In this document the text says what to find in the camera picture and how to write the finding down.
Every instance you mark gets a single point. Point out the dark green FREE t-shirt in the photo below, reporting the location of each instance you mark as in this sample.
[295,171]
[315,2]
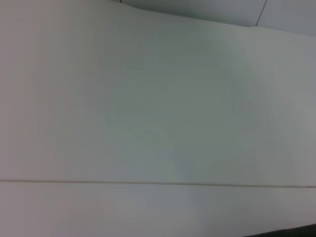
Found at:
[296,232]

